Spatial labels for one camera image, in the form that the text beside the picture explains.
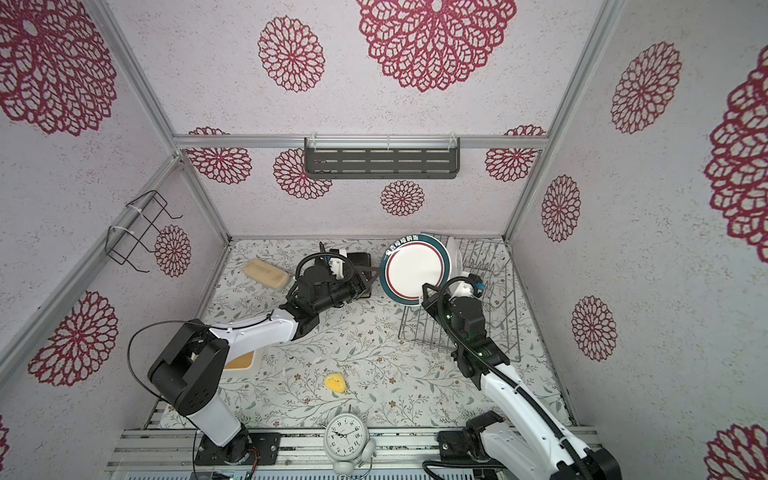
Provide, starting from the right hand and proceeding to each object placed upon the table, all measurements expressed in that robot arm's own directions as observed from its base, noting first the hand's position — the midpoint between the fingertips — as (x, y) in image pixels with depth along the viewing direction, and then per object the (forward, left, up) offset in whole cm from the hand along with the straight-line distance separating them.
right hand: (423, 281), depth 76 cm
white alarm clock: (-33, +18, -21) cm, 43 cm away
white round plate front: (+7, +3, -1) cm, 7 cm away
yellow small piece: (-19, +23, -22) cm, 37 cm away
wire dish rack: (+30, -28, -24) cm, 48 cm away
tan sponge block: (+18, +53, -20) cm, 59 cm away
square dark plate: (+27, +20, -23) cm, 41 cm away
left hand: (+4, +11, -4) cm, 13 cm away
